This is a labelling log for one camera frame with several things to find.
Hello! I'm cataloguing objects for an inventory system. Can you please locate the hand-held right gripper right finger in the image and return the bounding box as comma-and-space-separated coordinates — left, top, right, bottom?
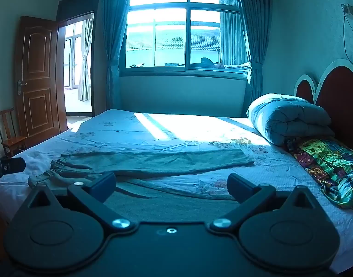
208, 173, 321, 233

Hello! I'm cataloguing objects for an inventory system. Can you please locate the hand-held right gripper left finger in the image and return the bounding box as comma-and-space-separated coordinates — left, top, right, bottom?
28, 172, 138, 234

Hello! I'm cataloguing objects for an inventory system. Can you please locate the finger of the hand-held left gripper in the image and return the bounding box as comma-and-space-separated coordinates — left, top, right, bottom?
1, 157, 26, 176

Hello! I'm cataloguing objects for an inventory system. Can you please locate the grey-green towel blanket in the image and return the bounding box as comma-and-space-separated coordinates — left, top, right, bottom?
28, 148, 255, 223

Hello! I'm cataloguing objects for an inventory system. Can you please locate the wooden chair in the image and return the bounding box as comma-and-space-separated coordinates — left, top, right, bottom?
0, 107, 27, 158

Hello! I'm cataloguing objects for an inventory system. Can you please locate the bed with floral sheet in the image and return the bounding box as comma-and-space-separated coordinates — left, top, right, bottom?
0, 109, 353, 274

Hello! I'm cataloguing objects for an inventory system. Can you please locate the folded grey quilt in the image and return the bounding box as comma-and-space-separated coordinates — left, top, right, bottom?
246, 93, 335, 146

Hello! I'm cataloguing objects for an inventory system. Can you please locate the brown wooden door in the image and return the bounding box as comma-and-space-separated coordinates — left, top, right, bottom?
14, 16, 68, 140

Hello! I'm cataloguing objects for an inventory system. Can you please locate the colourful patterned pillow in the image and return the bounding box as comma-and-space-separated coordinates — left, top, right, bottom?
286, 138, 353, 208

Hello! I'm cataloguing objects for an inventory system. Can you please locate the white sheer curtain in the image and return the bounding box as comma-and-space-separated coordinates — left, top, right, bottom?
78, 19, 94, 102

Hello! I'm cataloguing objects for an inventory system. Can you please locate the dark cloth on windowsill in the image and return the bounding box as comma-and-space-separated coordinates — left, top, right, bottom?
191, 58, 224, 70

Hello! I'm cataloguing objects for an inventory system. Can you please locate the red and white headboard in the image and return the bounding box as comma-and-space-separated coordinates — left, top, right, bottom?
294, 58, 353, 156

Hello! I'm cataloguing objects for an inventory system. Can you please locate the blue curtain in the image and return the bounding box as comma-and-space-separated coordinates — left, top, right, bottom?
100, 0, 137, 110
234, 0, 273, 104

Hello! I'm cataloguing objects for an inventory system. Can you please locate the large window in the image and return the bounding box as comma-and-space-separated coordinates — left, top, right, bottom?
125, 0, 250, 77

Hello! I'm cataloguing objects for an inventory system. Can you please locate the hanging cable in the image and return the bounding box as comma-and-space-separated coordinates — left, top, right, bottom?
342, 6, 353, 67

